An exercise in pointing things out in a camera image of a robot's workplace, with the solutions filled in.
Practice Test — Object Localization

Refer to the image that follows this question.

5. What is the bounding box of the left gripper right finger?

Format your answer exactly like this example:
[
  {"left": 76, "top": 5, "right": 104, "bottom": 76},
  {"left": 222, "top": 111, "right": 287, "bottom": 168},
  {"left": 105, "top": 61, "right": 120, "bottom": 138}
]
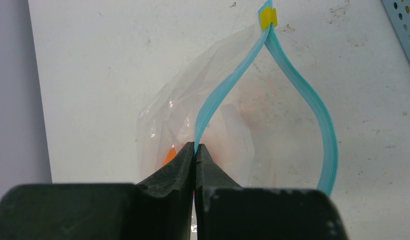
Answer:
[{"left": 195, "top": 144, "right": 348, "bottom": 240}]

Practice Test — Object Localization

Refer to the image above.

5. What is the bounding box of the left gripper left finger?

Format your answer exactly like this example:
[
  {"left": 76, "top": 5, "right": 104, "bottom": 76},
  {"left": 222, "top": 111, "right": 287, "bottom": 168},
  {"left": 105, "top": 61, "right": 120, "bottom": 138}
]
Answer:
[{"left": 0, "top": 142, "right": 195, "bottom": 240}]

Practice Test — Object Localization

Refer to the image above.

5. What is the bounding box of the orange fruit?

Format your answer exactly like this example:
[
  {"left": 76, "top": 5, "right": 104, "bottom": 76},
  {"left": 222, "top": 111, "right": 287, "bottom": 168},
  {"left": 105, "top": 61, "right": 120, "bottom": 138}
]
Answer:
[{"left": 162, "top": 145, "right": 177, "bottom": 166}]

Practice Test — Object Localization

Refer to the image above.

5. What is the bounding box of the clear zip top bag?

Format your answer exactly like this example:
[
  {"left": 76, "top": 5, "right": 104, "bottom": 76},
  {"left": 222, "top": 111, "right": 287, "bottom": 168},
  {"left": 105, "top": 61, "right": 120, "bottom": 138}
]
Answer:
[{"left": 136, "top": 0, "right": 339, "bottom": 240}]

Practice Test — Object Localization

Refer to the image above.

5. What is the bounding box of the blue plastic basket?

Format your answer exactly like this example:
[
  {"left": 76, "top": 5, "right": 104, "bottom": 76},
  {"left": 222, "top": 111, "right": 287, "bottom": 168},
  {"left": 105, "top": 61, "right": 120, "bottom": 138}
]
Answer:
[{"left": 381, "top": 0, "right": 410, "bottom": 65}]

